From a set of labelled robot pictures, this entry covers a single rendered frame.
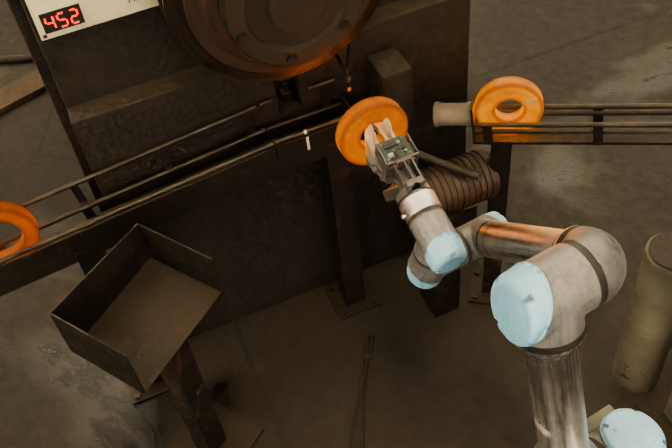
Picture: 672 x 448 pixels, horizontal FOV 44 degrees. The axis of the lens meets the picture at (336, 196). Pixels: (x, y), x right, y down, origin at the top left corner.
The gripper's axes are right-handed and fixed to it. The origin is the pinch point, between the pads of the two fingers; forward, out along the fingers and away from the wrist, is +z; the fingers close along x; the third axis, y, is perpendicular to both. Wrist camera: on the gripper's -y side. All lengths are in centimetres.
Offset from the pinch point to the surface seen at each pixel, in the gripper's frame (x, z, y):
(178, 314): 50, -15, -21
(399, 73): -14.7, 15.7, -9.4
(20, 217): 74, 17, -15
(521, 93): -37.4, -0.4, -8.9
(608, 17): -140, 72, -108
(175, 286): 49, -8, -22
